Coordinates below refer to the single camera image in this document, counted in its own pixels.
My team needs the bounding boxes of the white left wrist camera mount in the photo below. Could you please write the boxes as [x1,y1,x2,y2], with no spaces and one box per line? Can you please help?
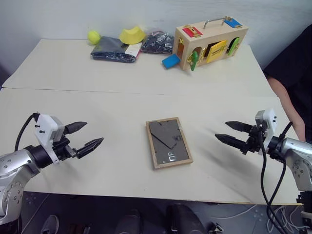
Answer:
[34,113,65,164]

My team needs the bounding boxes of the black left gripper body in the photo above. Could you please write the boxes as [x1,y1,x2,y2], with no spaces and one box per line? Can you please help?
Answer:
[52,133,78,162]

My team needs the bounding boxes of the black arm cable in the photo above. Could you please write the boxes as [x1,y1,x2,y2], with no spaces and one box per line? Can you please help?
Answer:
[259,121,293,234]
[14,113,40,152]

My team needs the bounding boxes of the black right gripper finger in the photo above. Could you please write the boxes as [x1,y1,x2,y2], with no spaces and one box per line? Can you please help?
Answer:
[225,120,254,134]
[214,133,248,155]

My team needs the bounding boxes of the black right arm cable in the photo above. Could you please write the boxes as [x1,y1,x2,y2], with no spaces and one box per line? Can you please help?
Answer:
[259,121,293,234]

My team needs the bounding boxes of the wooden picture frame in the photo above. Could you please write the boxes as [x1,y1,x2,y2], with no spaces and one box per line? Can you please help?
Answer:
[145,117,194,171]

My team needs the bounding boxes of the bag of black items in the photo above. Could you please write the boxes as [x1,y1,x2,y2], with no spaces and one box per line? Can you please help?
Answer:
[140,27,176,55]

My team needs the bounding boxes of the white floor cable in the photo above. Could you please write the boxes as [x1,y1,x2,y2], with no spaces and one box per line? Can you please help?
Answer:
[209,204,304,234]

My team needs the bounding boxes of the yellow bowl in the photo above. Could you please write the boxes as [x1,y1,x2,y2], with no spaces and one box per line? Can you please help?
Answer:
[118,25,147,45]

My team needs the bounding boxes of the wooden latch lock box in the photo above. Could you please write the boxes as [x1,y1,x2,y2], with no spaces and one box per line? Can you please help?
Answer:
[173,16,250,72]

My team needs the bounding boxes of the grey shoe-like shape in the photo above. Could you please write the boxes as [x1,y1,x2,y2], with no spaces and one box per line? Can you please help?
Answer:
[39,214,59,234]

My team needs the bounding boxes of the person in black shirt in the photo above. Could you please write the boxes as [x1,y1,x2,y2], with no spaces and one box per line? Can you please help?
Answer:
[263,23,312,144]

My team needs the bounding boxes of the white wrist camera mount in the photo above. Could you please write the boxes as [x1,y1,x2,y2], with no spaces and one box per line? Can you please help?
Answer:
[254,107,279,156]
[34,113,65,164]

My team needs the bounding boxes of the yellow-green tennis ball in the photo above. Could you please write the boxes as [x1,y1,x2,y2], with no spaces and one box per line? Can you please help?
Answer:
[87,30,101,45]

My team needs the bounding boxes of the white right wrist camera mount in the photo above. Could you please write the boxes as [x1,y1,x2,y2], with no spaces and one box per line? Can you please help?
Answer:
[254,107,279,156]

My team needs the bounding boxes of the metal box handle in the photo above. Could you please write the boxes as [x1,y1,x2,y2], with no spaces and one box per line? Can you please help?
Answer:
[204,18,225,30]

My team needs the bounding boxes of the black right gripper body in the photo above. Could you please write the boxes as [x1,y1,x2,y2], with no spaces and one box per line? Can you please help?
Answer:
[245,124,269,155]

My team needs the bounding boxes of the bagged dark folded cloth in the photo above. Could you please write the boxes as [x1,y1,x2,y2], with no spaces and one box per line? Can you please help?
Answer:
[90,36,142,64]

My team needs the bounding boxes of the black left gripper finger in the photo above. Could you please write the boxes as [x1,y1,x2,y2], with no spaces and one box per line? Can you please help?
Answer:
[77,137,104,160]
[64,121,88,136]

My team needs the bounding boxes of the blue sponge block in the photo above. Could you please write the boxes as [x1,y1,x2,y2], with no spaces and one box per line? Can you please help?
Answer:
[161,54,181,71]

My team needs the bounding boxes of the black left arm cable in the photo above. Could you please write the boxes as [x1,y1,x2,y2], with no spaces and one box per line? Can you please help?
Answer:
[14,113,40,152]

